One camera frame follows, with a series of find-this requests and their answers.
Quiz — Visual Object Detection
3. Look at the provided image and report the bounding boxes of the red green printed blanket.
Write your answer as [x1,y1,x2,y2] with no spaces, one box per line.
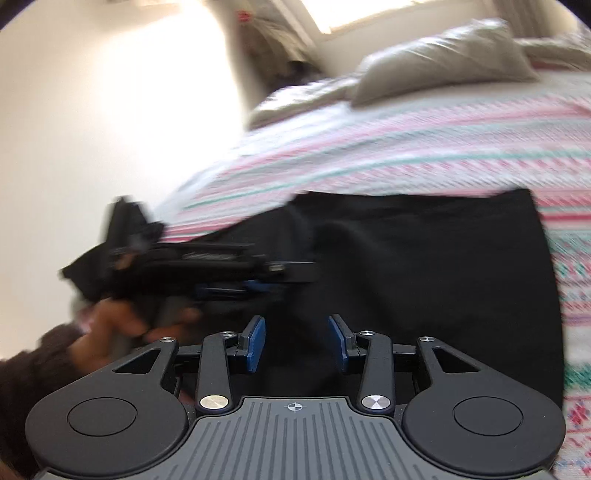
[154,91,591,476]

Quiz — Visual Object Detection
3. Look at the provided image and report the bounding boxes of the crumpled grey duvet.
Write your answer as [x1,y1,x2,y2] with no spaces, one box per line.
[513,31,591,71]

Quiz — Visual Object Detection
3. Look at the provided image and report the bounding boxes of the white crumpled cloth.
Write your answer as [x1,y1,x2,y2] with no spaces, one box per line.
[248,76,363,131]

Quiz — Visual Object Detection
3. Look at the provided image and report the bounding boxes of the person's left forearm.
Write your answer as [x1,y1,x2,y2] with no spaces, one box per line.
[0,323,93,467]

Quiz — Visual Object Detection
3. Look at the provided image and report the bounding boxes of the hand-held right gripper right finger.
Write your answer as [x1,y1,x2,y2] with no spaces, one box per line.
[328,315,483,411]

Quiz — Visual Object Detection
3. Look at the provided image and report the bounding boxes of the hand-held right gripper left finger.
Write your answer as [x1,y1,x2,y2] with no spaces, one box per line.
[112,315,267,412]

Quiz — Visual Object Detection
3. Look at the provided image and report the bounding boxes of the grey pillow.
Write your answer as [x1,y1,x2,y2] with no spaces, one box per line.
[348,18,542,108]

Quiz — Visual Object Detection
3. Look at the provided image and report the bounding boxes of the bright window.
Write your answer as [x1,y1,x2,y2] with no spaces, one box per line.
[299,0,419,36]

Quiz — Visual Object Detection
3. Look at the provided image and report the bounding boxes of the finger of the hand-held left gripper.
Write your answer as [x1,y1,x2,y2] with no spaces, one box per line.
[194,258,320,308]

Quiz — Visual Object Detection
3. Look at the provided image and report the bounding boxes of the person's left hand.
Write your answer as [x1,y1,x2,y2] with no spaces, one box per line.
[75,296,202,366]

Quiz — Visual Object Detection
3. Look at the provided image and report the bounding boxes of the grey bedspread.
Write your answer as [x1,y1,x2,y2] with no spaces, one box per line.
[365,65,591,103]

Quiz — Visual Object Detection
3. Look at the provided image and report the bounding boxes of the black pants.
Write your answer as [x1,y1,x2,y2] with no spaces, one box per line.
[61,187,568,409]

